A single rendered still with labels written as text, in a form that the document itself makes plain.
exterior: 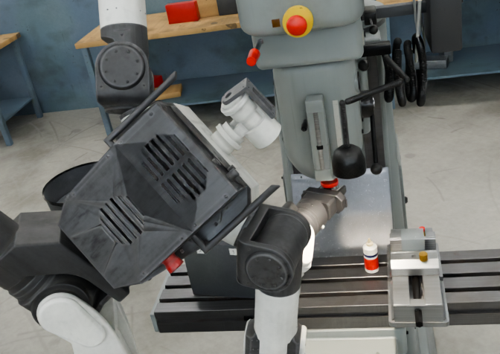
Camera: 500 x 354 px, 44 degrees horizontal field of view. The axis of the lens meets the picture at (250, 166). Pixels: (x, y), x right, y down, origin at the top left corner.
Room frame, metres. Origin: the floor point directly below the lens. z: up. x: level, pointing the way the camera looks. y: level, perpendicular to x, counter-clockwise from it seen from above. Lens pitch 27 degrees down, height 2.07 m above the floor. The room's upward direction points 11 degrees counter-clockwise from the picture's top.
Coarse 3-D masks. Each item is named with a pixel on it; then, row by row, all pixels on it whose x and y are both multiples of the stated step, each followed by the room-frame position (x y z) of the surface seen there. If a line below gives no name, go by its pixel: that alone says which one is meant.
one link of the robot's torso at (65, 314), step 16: (48, 304) 0.95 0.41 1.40; (64, 304) 0.95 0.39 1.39; (80, 304) 0.96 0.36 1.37; (112, 304) 1.08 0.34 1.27; (48, 320) 0.94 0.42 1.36; (64, 320) 0.95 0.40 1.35; (80, 320) 0.95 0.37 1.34; (96, 320) 0.97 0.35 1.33; (112, 320) 1.02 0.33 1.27; (64, 336) 0.95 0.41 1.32; (80, 336) 0.95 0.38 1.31; (96, 336) 0.95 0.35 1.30; (112, 336) 0.97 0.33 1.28; (128, 336) 1.09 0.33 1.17; (80, 352) 0.96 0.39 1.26; (96, 352) 0.96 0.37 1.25; (112, 352) 0.97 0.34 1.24; (128, 352) 0.99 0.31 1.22
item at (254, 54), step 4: (260, 40) 1.33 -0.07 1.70; (256, 44) 1.31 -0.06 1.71; (260, 44) 1.31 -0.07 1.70; (252, 48) 1.26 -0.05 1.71; (256, 48) 1.27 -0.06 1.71; (252, 52) 1.23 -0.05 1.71; (256, 52) 1.24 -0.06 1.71; (248, 56) 1.22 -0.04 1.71; (252, 56) 1.21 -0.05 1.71; (256, 56) 1.22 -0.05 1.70; (248, 60) 1.21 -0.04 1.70; (252, 60) 1.20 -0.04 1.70; (256, 60) 1.21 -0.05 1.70; (248, 64) 1.21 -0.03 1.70; (252, 64) 1.20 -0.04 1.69
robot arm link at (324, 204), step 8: (304, 192) 1.42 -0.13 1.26; (312, 192) 1.41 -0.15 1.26; (320, 192) 1.40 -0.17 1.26; (328, 192) 1.39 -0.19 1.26; (336, 192) 1.39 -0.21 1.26; (304, 200) 1.35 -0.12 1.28; (312, 200) 1.34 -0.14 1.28; (320, 200) 1.36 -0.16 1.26; (328, 200) 1.36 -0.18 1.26; (336, 200) 1.37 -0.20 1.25; (344, 200) 1.37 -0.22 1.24; (312, 208) 1.31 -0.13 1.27; (320, 208) 1.32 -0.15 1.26; (328, 208) 1.34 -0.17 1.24; (336, 208) 1.37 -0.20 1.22; (320, 216) 1.30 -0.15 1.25; (328, 216) 1.34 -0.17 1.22; (320, 224) 1.29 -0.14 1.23
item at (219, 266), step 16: (192, 256) 1.49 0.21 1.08; (208, 256) 1.47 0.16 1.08; (224, 256) 1.45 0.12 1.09; (192, 272) 1.49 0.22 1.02; (208, 272) 1.47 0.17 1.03; (224, 272) 1.46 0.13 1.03; (192, 288) 1.50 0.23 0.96; (208, 288) 1.48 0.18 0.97; (224, 288) 1.46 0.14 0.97; (240, 288) 1.44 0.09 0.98
